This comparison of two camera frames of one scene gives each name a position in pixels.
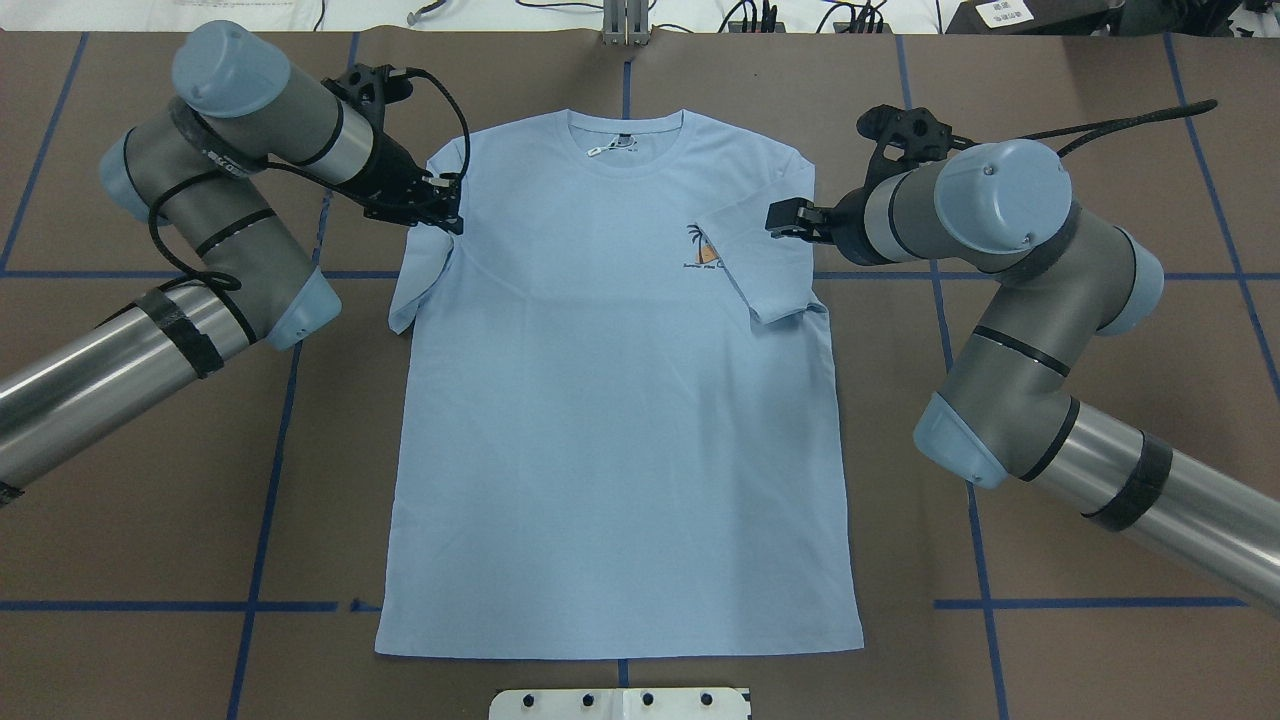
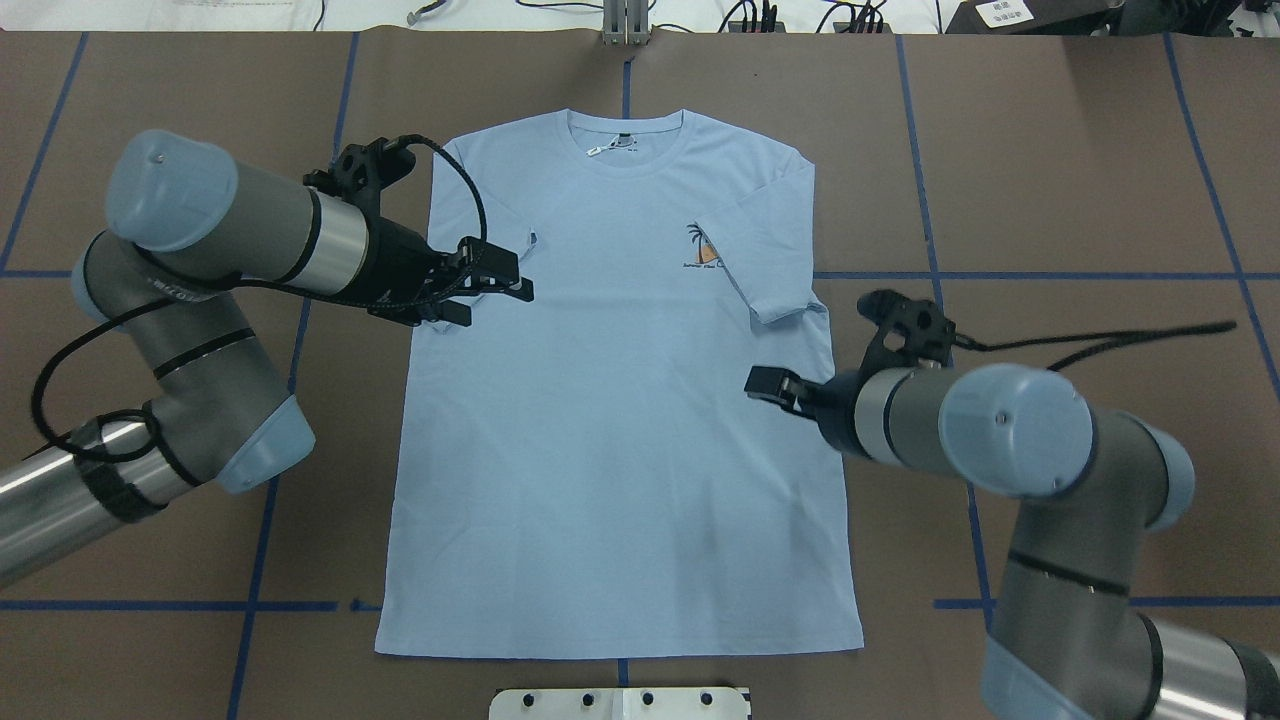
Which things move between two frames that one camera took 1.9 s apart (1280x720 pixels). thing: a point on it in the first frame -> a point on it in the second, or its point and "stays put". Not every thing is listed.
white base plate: x=622 y=703 stays put
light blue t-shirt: x=620 y=431 stays put
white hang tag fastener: x=623 y=141 stays put
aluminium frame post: x=626 y=22 stays put
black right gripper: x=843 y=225 -> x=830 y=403
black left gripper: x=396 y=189 -> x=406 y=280
